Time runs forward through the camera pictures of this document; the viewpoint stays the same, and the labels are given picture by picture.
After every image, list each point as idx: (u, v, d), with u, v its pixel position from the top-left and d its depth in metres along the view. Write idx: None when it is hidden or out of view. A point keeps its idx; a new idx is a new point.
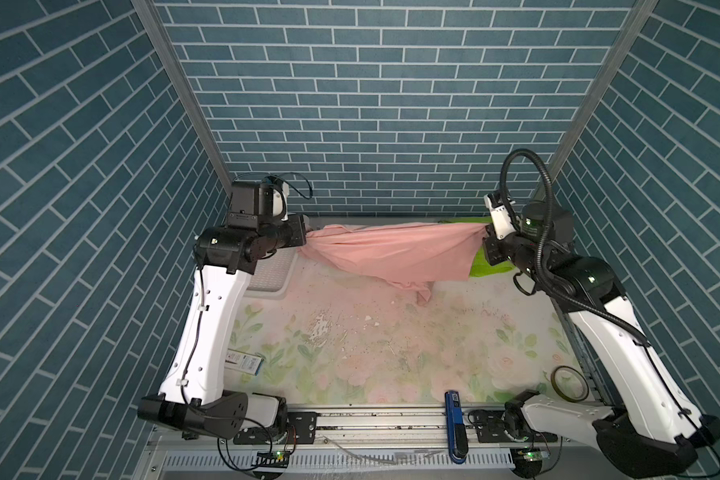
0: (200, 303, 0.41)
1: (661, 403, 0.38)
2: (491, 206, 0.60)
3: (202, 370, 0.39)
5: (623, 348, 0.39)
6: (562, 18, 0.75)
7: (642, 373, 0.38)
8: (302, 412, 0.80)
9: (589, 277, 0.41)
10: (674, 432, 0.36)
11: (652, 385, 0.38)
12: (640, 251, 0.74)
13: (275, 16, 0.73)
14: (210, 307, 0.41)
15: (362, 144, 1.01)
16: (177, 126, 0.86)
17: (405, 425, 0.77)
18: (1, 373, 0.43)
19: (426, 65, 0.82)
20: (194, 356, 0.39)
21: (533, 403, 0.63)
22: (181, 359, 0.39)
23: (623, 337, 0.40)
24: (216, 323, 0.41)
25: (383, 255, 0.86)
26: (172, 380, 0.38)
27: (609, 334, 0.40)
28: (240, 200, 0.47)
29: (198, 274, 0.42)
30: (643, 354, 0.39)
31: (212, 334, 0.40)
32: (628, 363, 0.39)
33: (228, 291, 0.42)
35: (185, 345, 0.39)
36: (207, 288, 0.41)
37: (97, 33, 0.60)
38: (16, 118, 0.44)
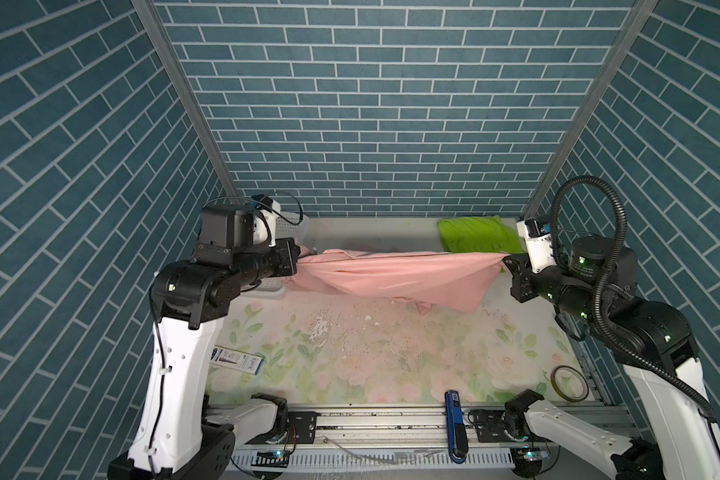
0: (161, 364, 0.35)
1: (712, 476, 0.35)
2: (529, 235, 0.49)
3: (169, 437, 0.35)
5: (687, 418, 0.35)
6: (562, 18, 0.75)
7: (701, 446, 0.35)
8: (302, 412, 0.80)
9: (665, 336, 0.36)
10: None
11: (707, 459, 0.35)
12: (640, 251, 0.74)
13: (275, 16, 0.73)
14: (172, 368, 0.35)
15: (362, 143, 1.01)
16: (177, 126, 0.86)
17: (405, 425, 0.77)
18: (2, 373, 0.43)
19: (426, 65, 0.82)
20: (161, 421, 0.35)
21: (537, 409, 0.63)
22: (156, 428, 0.35)
23: (687, 407, 0.35)
24: (180, 385, 0.35)
25: (382, 282, 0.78)
26: (139, 445, 0.35)
27: (672, 401, 0.35)
28: (209, 230, 0.40)
29: (157, 331, 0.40)
30: (706, 427, 0.35)
31: (176, 399, 0.35)
32: (687, 434, 0.35)
33: (193, 349, 0.36)
35: (152, 406, 0.35)
36: (168, 346, 0.35)
37: (97, 33, 0.60)
38: (16, 118, 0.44)
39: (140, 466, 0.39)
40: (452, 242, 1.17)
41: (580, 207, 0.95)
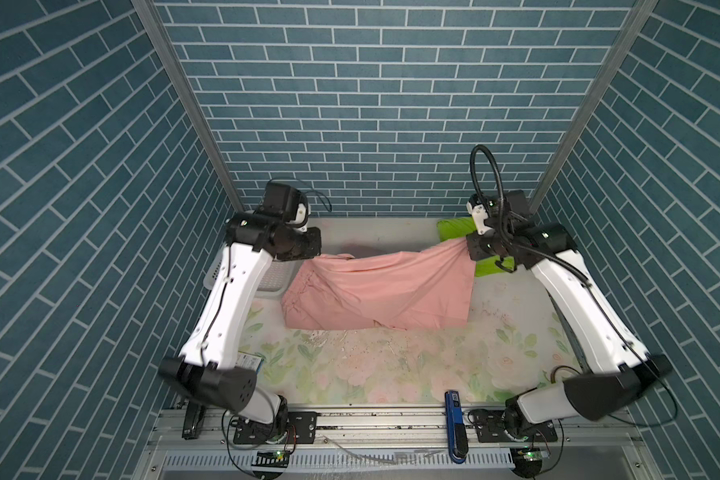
0: (225, 276, 0.45)
1: (606, 337, 0.42)
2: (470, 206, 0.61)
3: (221, 335, 0.42)
5: (573, 290, 0.45)
6: (563, 18, 0.75)
7: (590, 311, 0.44)
8: (303, 412, 0.80)
9: (543, 234, 0.49)
10: (618, 359, 0.41)
11: (598, 322, 0.43)
12: (640, 252, 0.74)
13: (274, 16, 0.73)
14: (234, 280, 0.45)
15: (362, 143, 1.01)
16: (177, 126, 0.86)
17: (405, 425, 0.77)
18: (1, 372, 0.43)
19: (426, 65, 0.82)
20: (216, 319, 0.42)
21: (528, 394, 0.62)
22: (214, 323, 0.42)
23: (572, 281, 0.46)
24: (238, 294, 0.44)
25: (390, 281, 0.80)
26: (192, 342, 0.41)
27: (561, 280, 0.46)
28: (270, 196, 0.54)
29: (228, 252, 0.46)
30: (589, 294, 0.45)
31: (233, 306, 0.43)
32: (579, 304, 0.44)
33: (252, 267, 0.46)
35: (211, 306, 0.43)
36: (232, 263, 0.45)
37: (97, 33, 0.60)
38: (16, 118, 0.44)
39: (190, 362, 0.40)
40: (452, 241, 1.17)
41: (580, 207, 0.95)
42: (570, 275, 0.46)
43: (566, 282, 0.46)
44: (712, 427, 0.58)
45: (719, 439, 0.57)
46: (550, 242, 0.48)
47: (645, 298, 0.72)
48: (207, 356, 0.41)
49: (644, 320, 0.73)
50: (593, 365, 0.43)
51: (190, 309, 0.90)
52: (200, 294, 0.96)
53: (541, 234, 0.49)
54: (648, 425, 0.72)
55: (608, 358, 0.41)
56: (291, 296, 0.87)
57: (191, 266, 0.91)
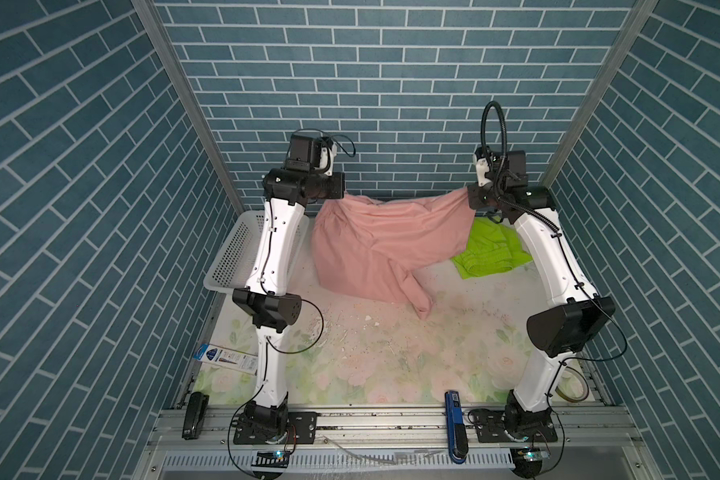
0: (270, 226, 0.55)
1: (562, 277, 0.50)
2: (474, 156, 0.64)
3: (274, 272, 0.54)
5: (543, 240, 0.53)
6: (562, 18, 0.75)
7: (555, 259, 0.51)
8: (303, 412, 0.80)
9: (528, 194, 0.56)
10: (568, 295, 0.48)
11: (558, 266, 0.51)
12: (640, 252, 0.74)
13: (274, 16, 0.73)
14: (278, 230, 0.55)
15: (362, 143, 1.01)
16: (177, 126, 0.86)
17: (405, 425, 0.77)
18: (2, 372, 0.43)
19: (426, 65, 0.82)
20: (269, 260, 0.54)
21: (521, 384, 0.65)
22: (266, 262, 0.54)
23: (542, 231, 0.53)
24: (280, 242, 0.55)
25: (400, 225, 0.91)
26: (253, 278, 0.54)
27: (535, 232, 0.53)
28: (296, 148, 0.59)
29: (269, 205, 0.55)
30: (558, 245, 0.52)
31: (280, 248, 0.55)
32: (545, 252, 0.52)
33: (291, 218, 0.56)
35: (263, 249, 0.54)
36: (275, 215, 0.55)
37: (97, 33, 0.60)
38: (16, 118, 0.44)
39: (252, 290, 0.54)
40: None
41: (580, 207, 0.95)
42: (544, 227, 0.53)
43: (538, 232, 0.53)
44: (712, 427, 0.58)
45: (719, 440, 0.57)
46: (532, 200, 0.56)
47: (645, 298, 0.72)
48: (266, 286, 0.54)
49: (644, 320, 0.73)
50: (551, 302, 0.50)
51: (190, 308, 0.90)
52: (201, 294, 0.96)
53: (527, 193, 0.56)
54: (648, 425, 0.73)
55: (561, 293, 0.49)
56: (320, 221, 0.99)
57: (191, 266, 0.91)
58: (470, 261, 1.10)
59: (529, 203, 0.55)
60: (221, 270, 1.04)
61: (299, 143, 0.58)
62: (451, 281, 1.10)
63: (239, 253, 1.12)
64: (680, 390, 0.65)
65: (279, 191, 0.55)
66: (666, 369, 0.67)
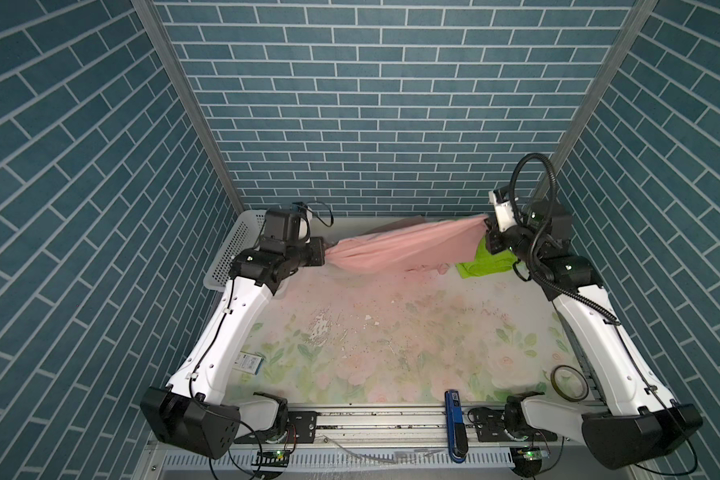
0: (226, 307, 0.46)
1: (626, 377, 0.40)
2: (496, 202, 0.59)
3: (211, 367, 0.41)
5: (596, 327, 0.44)
6: (562, 17, 0.74)
7: (612, 351, 0.42)
8: (302, 412, 0.80)
9: (567, 266, 0.49)
10: (638, 403, 0.39)
11: (617, 361, 0.42)
12: (640, 251, 0.74)
13: (274, 15, 0.73)
14: (233, 311, 0.45)
15: (362, 143, 1.01)
16: (177, 126, 0.86)
17: (405, 425, 0.77)
18: (1, 372, 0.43)
19: (426, 64, 0.82)
20: (208, 352, 0.42)
21: (533, 399, 0.64)
22: (207, 355, 0.42)
23: (593, 316, 0.45)
24: (233, 327, 0.44)
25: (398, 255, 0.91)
26: (183, 372, 0.41)
27: (583, 315, 0.45)
28: (271, 226, 0.54)
29: (232, 283, 0.48)
30: (613, 333, 0.43)
31: (229, 336, 0.44)
32: (601, 343, 0.43)
33: (252, 300, 0.47)
35: (208, 338, 0.43)
36: (234, 296, 0.47)
37: (96, 33, 0.60)
38: (16, 118, 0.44)
39: (174, 393, 0.39)
40: None
41: (580, 207, 0.95)
42: (591, 309, 0.45)
43: (587, 318, 0.45)
44: (712, 427, 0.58)
45: (719, 439, 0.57)
46: (573, 274, 0.48)
47: (645, 298, 0.72)
48: (194, 387, 0.39)
49: (644, 320, 0.73)
50: (616, 408, 0.40)
51: (190, 308, 0.90)
52: (201, 293, 0.97)
53: (566, 266, 0.49)
54: None
55: (628, 399, 0.39)
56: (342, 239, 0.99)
57: (191, 266, 0.91)
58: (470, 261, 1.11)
59: (568, 279, 0.48)
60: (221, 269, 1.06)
61: (272, 224, 0.54)
62: (451, 280, 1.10)
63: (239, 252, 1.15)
64: (680, 390, 0.65)
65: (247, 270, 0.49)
66: (666, 368, 0.67)
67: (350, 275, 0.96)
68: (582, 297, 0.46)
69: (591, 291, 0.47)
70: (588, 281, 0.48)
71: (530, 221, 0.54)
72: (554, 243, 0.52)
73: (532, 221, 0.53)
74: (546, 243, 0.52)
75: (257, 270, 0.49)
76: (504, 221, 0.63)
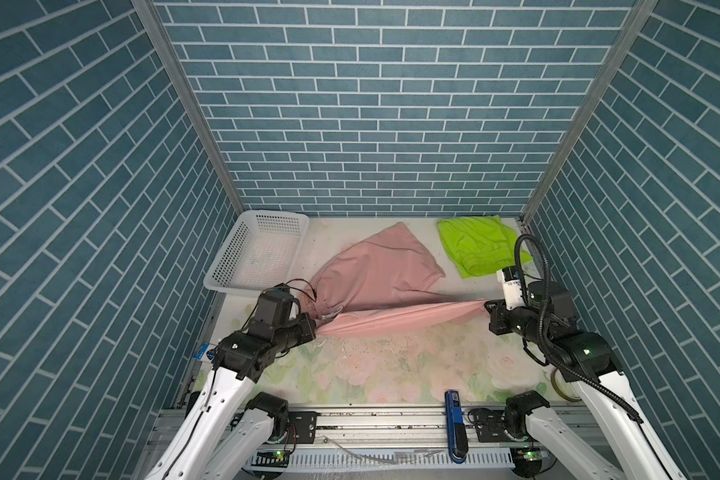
0: (203, 403, 0.45)
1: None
2: (505, 278, 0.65)
3: (181, 475, 0.40)
5: (621, 422, 0.43)
6: (563, 17, 0.74)
7: (641, 451, 0.41)
8: (303, 412, 0.80)
9: (585, 349, 0.47)
10: None
11: (648, 463, 0.40)
12: (640, 251, 0.74)
13: (274, 16, 0.73)
14: (210, 409, 0.45)
15: (362, 143, 1.01)
16: (177, 126, 0.86)
17: (405, 425, 0.77)
18: (1, 372, 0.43)
19: (426, 64, 0.82)
20: (180, 456, 0.41)
21: (545, 422, 0.61)
22: (177, 462, 0.41)
23: (617, 410, 0.43)
24: (206, 430, 0.43)
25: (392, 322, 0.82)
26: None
27: (607, 408, 0.44)
28: (262, 309, 0.56)
29: (211, 376, 0.48)
30: (640, 430, 0.42)
31: (203, 437, 0.43)
32: (627, 441, 0.42)
33: (231, 396, 0.47)
35: (180, 440, 0.42)
36: (214, 389, 0.46)
37: (97, 33, 0.60)
38: (16, 118, 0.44)
39: None
40: (451, 242, 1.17)
41: (580, 207, 0.95)
42: (615, 403, 0.44)
43: (611, 411, 0.43)
44: (712, 426, 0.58)
45: (719, 439, 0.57)
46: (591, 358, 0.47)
47: (645, 298, 0.72)
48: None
49: (644, 320, 0.73)
50: None
51: (190, 309, 0.90)
52: (201, 294, 0.96)
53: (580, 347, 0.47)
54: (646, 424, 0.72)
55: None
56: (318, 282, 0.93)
57: (191, 266, 0.91)
58: (470, 261, 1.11)
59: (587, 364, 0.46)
60: (221, 269, 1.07)
61: (261, 312, 0.56)
62: (450, 280, 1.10)
63: (239, 252, 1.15)
64: (680, 390, 0.65)
65: (231, 358, 0.49)
66: (666, 368, 0.67)
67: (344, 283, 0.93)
68: (603, 388, 0.45)
69: (611, 379, 0.45)
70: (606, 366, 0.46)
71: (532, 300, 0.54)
72: (561, 321, 0.52)
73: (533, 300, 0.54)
74: (553, 322, 0.51)
75: (241, 359, 0.49)
76: (512, 299, 0.63)
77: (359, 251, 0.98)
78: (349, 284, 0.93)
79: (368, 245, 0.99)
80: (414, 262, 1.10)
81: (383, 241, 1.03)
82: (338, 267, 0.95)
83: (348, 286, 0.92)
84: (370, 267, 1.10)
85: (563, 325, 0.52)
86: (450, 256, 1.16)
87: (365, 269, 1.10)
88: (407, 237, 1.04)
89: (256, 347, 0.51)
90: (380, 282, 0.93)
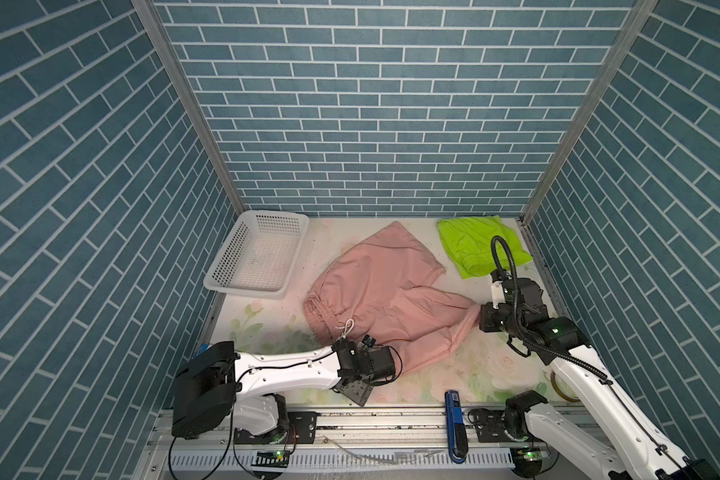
0: (309, 361, 0.52)
1: (636, 439, 0.41)
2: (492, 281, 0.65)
3: (262, 380, 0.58)
5: (594, 388, 0.46)
6: (563, 18, 0.75)
7: (615, 412, 0.44)
8: (302, 412, 0.80)
9: (554, 329, 0.53)
10: (653, 467, 0.39)
11: (623, 422, 0.43)
12: (640, 251, 0.74)
13: (275, 16, 0.73)
14: (309, 367, 0.51)
15: (362, 143, 1.01)
16: (177, 126, 0.86)
17: (405, 425, 0.77)
18: (1, 373, 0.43)
19: (426, 64, 0.82)
20: (272, 370, 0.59)
21: (541, 413, 0.62)
22: (264, 369, 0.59)
23: (589, 377, 0.47)
24: (295, 375, 0.49)
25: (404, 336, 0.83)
26: (250, 361, 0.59)
27: (580, 377, 0.47)
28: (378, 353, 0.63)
29: (328, 352, 0.55)
30: (611, 392, 0.45)
31: (285, 376, 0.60)
32: (602, 403, 0.45)
33: (324, 375, 0.52)
35: (277, 362, 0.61)
36: (319, 360, 0.53)
37: (97, 33, 0.60)
38: (16, 118, 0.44)
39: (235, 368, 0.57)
40: (451, 242, 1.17)
41: (580, 207, 0.95)
42: (587, 371, 0.48)
43: (584, 379, 0.47)
44: (711, 426, 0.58)
45: (719, 438, 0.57)
46: (560, 338, 0.51)
47: (645, 298, 0.72)
48: (242, 378, 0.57)
49: (644, 320, 0.73)
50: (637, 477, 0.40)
51: (190, 308, 0.90)
52: (201, 294, 0.96)
53: (551, 329, 0.53)
54: None
55: (644, 463, 0.39)
56: (318, 286, 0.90)
57: (191, 266, 0.91)
58: (470, 261, 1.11)
59: (559, 343, 0.51)
60: (221, 268, 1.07)
61: (379, 352, 0.63)
62: (450, 280, 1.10)
63: (240, 251, 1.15)
64: (679, 390, 0.65)
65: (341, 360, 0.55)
66: (665, 368, 0.67)
67: (345, 286, 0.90)
68: (575, 360, 0.49)
69: (581, 351, 0.50)
70: (576, 343, 0.51)
71: (506, 294, 0.61)
72: (534, 309, 0.58)
73: (506, 295, 0.61)
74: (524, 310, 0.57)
75: (347, 365, 0.55)
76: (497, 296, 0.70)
77: (359, 253, 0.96)
78: (353, 288, 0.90)
79: (368, 246, 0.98)
80: (414, 261, 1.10)
81: (383, 242, 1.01)
82: (339, 272, 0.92)
83: (353, 290, 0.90)
84: (372, 268, 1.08)
85: (536, 312, 0.58)
86: (450, 256, 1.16)
87: (367, 272, 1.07)
88: (404, 234, 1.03)
89: (361, 369, 0.56)
90: (386, 287, 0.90)
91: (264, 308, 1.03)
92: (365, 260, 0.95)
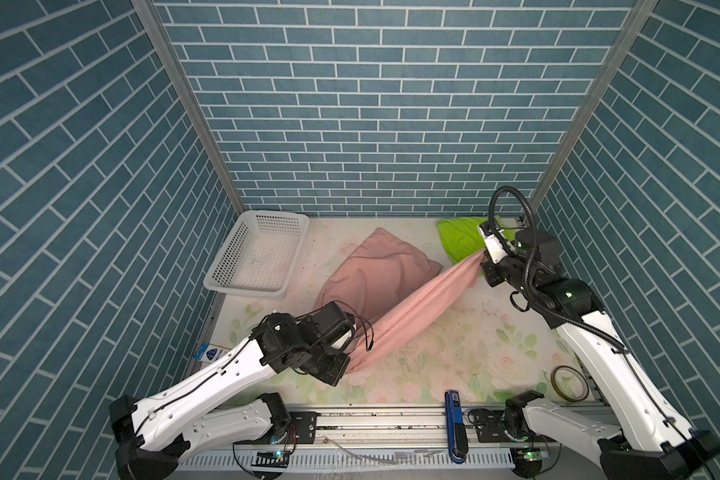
0: (221, 365, 0.44)
1: (644, 410, 0.39)
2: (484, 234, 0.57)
3: (169, 417, 0.40)
5: (606, 358, 0.43)
6: (562, 18, 0.75)
7: (626, 382, 0.41)
8: (302, 412, 0.80)
9: (567, 293, 0.48)
10: (658, 439, 0.37)
11: (633, 394, 0.40)
12: (640, 251, 0.74)
13: (274, 16, 0.73)
14: (225, 372, 0.44)
15: (362, 144, 1.01)
16: (177, 126, 0.86)
17: (405, 425, 0.77)
18: (2, 372, 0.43)
19: (426, 64, 0.82)
20: (178, 399, 0.42)
21: (536, 405, 0.63)
22: (169, 405, 0.41)
23: (601, 346, 0.44)
24: (211, 390, 0.43)
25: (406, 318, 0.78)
26: (154, 402, 0.41)
27: (591, 346, 0.44)
28: (322, 318, 0.53)
29: (245, 342, 0.47)
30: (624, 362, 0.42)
31: (201, 396, 0.42)
32: (610, 371, 0.42)
33: (246, 372, 0.44)
35: (185, 386, 0.43)
36: (237, 357, 0.45)
37: (97, 33, 0.60)
38: (16, 118, 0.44)
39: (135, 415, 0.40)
40: (450, 243, 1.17)
41: (580, 207, 0.95)
42: (599, 339, 0.44)
43: (596, 348, 0.44)
44: (711, 426, 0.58)
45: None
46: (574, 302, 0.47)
47: (645, 298, 0.72)
48: (142, 427, 0.39)
49: (644, 320, 0.73)
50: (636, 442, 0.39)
51: (190, 308, 0.90)
52: (201, 294, 0.96)
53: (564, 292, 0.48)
54: None
55: (649, 434, 0.38)
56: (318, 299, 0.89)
57: (191, 266, 0.91)
58: None
59: (571, 307, 0.46)
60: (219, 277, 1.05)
61: (323, 312, 0.54)
62: None
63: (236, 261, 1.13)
64: (680, 390, 0.65)
65: (269, 338, 0.47)
66: (666, 368, 0.67)
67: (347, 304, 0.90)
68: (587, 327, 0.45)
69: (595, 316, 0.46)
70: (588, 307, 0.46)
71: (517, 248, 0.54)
72: (546, 269, 0.52)
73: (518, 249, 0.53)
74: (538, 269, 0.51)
75: (274, 345, 0.46)
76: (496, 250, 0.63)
77: (351, 268, 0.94)
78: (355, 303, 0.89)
79: (358, 260, 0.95)
80: (409, 267, 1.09)
81: (371, 252, 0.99)
82: (335, 291, 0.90)
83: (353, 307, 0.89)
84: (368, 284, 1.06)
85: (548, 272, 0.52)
86: (450, 256, 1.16)
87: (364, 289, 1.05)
88: (392, 242, 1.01)
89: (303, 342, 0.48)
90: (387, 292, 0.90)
91: (264, 308, 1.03)
92: (359, 275, 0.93)
